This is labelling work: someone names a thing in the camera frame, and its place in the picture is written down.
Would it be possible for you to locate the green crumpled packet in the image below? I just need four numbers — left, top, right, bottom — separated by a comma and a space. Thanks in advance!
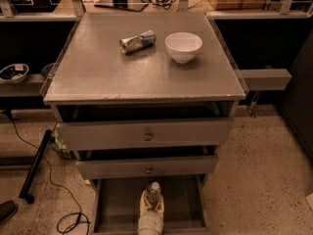
53, 130, 71, 160

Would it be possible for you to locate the dark shoe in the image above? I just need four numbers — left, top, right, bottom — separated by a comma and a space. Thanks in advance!
0, 201, 18, 224

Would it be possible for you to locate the crushed silver can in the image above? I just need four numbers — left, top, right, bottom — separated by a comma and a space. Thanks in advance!
119, 30, 157, 54

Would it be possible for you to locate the grey side shelf right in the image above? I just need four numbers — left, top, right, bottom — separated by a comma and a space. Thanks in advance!
237, 69, 291, 91

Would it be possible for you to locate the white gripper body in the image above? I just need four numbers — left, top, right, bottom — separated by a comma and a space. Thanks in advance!
138, 211, 163, 235

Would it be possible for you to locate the grey side shelf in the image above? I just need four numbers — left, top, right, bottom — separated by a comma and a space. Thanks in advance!
237, 69, 291, 91
0, 74, 45, 97

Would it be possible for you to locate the grey drawer cabinet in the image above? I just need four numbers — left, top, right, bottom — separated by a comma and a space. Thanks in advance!
38, 11, 249, 235

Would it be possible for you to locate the black floor cable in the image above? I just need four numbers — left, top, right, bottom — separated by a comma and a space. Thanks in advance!
3, 110, 91, 235

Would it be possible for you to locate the grey side shelf left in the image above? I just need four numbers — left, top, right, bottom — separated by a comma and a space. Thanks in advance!
0, 74, 45, 97

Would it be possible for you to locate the grey middle drawer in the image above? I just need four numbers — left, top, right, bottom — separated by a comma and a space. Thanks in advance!
76, 156, 218, 179

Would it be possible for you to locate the black monitor stand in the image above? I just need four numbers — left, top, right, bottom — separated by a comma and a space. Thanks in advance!
94, 0, 148, 12

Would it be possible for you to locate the black bar on floor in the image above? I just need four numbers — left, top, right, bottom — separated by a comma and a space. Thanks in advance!
19, 130, 52, 204

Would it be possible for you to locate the clear plastic water bottle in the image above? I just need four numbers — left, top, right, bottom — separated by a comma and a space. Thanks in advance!
146, 182, 161, 211

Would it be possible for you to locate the bowl with dark contents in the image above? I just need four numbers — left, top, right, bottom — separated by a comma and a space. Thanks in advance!
0, 64, 29, 83

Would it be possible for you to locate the white ceramic bowl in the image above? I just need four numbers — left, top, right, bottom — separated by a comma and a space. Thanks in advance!
165, 32, 202, 64

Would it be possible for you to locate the grey drawer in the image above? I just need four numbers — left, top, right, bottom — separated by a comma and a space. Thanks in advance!
76, 156, 218, 179
57, 117, 234, 151
90, 175, 210, 235

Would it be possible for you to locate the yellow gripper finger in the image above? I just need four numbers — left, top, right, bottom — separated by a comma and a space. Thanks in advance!
139, 190, 151, 215
156, 196, 164, 216

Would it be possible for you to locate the grey bottom drawer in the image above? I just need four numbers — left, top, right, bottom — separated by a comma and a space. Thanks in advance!
90, 175, 210, 235

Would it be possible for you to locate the grey top drawer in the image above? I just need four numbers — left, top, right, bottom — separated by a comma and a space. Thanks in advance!
57, 117, 234, 151

